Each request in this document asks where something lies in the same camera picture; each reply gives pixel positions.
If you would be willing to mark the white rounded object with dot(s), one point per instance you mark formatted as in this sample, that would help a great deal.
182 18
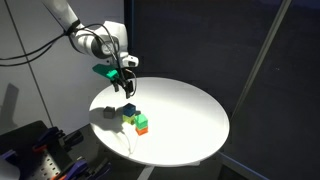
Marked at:
7 170

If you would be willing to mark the blue block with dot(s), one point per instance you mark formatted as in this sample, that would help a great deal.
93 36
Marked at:
129 109

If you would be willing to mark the blue floor rail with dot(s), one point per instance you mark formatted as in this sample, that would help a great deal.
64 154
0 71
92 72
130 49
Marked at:
241 166

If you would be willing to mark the perforated metal plate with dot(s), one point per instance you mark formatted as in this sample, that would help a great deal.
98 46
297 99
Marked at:
46 165

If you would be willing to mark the green block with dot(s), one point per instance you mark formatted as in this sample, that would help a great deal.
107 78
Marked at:
141 121

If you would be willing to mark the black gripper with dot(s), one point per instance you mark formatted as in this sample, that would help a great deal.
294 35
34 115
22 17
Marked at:
125 77

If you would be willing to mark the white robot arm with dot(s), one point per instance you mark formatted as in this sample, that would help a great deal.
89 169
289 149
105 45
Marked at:
83 41

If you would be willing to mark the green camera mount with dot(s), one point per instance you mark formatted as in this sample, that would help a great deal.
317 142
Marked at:
105 71

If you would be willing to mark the grey metal corner pole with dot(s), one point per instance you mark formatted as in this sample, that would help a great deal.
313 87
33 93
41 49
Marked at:
263 55

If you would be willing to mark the orange block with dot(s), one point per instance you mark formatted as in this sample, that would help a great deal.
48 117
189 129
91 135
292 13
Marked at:
142 131

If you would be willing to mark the yellow-green block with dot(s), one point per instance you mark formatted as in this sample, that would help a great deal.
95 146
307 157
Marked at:
128 119

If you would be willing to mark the dark grey block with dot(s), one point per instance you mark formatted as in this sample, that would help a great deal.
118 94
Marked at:
109 112

